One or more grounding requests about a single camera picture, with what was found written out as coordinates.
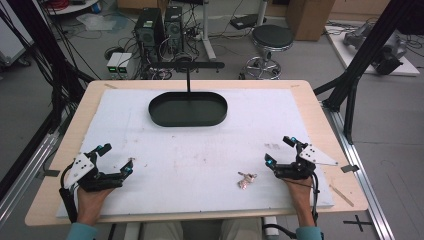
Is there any clear plastic sheet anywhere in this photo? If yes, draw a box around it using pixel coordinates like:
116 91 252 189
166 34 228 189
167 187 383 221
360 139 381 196
75 12 117 32

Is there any black computer tower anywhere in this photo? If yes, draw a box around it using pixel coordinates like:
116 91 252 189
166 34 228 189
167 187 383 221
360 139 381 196
163 5 185 53
134 7 165 65

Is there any left hand-held gripper black cable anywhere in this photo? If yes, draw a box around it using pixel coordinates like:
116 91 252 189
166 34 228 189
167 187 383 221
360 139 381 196
58 164 80 224

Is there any black oval tray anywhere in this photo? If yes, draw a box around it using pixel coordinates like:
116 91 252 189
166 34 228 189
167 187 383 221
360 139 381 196
148 91 229 128

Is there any black metal frame strut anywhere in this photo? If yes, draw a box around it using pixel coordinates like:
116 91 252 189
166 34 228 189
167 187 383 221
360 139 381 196
312 0 424 145

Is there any white foam board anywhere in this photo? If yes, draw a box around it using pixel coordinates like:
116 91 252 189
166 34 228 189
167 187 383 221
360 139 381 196
55 87 335 220

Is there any aluminium rail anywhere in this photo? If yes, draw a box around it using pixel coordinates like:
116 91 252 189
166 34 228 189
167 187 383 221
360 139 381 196
0 131 61 231
321 99 396 240

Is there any brown cardboard box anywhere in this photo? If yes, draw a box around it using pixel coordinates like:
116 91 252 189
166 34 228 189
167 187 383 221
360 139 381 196
285 0 337 42

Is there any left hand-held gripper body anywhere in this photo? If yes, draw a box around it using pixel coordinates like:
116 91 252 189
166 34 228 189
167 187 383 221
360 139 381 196
63 151 125 193

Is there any white desk leg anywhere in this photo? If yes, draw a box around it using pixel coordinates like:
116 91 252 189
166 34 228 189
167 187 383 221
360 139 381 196
200 0 218 62

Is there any person's left hand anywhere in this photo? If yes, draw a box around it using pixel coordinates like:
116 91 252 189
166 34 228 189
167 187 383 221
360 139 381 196
76 187 115 218

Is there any hand-held gripper black cable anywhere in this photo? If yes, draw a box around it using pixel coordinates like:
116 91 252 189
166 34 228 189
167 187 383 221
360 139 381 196
310 171 322 228
58 164 80 224

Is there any flat black device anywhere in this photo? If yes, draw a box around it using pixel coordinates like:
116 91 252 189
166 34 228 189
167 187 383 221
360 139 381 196
229 13 268 31

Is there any white board with grey devices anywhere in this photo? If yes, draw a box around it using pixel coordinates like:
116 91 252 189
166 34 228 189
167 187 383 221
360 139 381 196
324 22 421 78

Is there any person's right hand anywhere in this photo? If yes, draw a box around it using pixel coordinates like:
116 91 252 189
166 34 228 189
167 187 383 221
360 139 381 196
282 176 315 210

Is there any black T-shaped stand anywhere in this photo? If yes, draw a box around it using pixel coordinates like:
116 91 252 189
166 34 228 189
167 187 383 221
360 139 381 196
145 61 226 94

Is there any black metal frame with cables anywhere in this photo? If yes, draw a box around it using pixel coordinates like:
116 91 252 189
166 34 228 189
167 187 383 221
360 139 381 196
0 0 96 134

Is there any black round stool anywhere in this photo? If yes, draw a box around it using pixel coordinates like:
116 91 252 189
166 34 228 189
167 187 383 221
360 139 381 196
244 24 295 81

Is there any white power supply box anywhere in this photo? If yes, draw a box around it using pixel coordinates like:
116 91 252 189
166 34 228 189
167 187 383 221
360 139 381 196
116 52 134 76
106 52 123 77

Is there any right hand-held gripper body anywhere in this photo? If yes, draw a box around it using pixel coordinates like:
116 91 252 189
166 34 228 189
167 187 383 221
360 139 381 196
273 141 339 181

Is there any black tape cross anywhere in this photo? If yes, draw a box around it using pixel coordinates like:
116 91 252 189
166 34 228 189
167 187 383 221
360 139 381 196
342 214 373 233

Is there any white table post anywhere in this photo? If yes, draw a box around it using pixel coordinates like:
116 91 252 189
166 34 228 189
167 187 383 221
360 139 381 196
262 215 280 240

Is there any right hand-held gripper black cable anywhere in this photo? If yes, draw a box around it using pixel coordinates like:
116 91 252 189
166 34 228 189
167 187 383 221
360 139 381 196
310 171 322 228

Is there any round white table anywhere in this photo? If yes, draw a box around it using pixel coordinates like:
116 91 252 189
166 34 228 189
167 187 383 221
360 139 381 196
45 0 102 16

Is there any crumpled silver foil wrapper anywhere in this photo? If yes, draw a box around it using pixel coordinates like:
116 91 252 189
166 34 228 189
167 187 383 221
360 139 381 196
236 171 259 191

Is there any thin wooden stick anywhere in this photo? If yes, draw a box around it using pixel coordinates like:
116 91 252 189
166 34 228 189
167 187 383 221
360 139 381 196
329 184 356 208

